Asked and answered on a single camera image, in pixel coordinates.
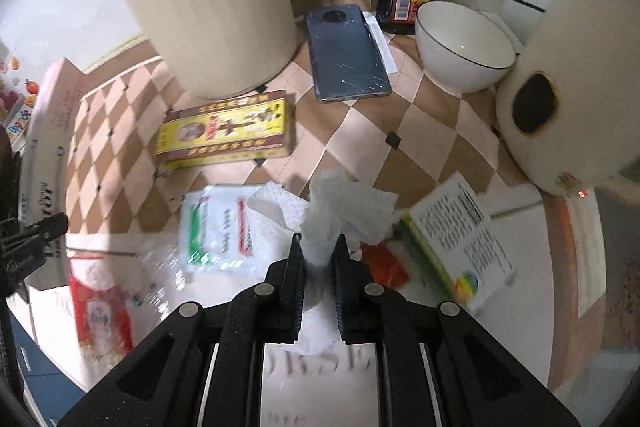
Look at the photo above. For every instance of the checkered pink brown tablecloth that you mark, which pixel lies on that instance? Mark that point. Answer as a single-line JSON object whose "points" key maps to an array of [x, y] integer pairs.
{"points": [[406, 143]]}

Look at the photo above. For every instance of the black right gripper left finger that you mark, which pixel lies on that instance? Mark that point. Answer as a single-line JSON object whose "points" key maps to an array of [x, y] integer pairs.
{"points": [[272, 310]]}

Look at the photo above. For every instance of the dark blue smartphone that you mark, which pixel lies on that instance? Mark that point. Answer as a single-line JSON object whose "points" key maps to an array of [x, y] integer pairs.
{"points": [[345, 61]]}

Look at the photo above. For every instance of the yellow red spice box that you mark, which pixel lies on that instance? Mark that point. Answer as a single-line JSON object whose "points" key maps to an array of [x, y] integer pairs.
{"points": [[258, 126]]}

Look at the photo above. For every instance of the white ceramic bowl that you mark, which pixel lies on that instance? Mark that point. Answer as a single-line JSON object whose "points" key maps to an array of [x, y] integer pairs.
{"points": [[461, 50]]}

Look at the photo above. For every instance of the green white paper box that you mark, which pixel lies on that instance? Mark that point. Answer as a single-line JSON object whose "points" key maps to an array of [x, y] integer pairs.
{"points": [[455, 235]]}

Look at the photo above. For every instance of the small red wrapper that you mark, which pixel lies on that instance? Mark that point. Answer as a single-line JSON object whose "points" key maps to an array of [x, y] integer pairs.
{"points": [[385, 268]]}

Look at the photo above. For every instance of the red white snack wrapper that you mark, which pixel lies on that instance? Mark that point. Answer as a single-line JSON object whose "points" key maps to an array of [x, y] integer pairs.
{"points": [[102, 321]]}

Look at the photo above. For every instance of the white paper strip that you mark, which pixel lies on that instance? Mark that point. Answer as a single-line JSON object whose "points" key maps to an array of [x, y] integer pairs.
{"points": [[382, 42]]}

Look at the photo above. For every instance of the white electric kettle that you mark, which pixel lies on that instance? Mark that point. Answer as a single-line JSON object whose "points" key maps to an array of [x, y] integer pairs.
{"points": [[569, 110]]}

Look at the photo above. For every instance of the white green plastic packet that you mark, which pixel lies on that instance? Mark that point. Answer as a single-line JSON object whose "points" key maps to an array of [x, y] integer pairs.
{"points": [[215, 234]]}

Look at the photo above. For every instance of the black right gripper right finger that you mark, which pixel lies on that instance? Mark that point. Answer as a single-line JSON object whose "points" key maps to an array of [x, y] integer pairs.
{"points": [[365, 311]]}

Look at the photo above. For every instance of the white tissue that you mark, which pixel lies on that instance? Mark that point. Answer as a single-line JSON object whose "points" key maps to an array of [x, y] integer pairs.
{"points": [[336, 205]]}

